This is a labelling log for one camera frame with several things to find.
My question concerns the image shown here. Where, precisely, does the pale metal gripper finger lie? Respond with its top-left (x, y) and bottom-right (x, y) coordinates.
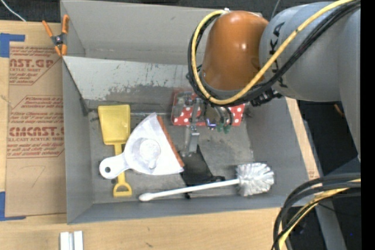
top-left (190, 98), bottom-right (203, 125)
top-left (185, 125), bottom-right (202, 157)

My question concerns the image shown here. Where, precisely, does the red white-dotted box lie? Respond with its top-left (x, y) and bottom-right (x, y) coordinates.
top-left (171, 92), bottom-right (246, 127)

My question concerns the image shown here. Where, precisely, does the white dustpan with orange edge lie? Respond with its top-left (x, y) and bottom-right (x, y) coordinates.
top-left (98, 112), bottom-right (186, 180)

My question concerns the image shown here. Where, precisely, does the white light bulb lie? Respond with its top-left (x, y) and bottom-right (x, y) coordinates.
top-left (138, 139), bottom-right (162, 170)

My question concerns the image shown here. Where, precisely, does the white toilet brush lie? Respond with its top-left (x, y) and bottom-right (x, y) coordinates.
top-left (138, 162), bottom-right (275, 203)

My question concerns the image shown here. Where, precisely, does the yellow toy shovel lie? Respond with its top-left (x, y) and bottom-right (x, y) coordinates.
top-left (97, 104), bottom-right (133, 198)

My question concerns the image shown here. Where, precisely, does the grey metal bin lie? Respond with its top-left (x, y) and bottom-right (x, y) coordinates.
top-left (60, 0), bottom-right (312, 225)

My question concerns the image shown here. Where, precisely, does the brown cardboard board red print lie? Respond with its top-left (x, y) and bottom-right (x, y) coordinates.
top-left (0, 19), bottom-right (323, 222)

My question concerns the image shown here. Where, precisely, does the black cylinder on white bracket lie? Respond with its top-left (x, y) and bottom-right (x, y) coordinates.
top-left (250, 90), bottom-right (282, 107)

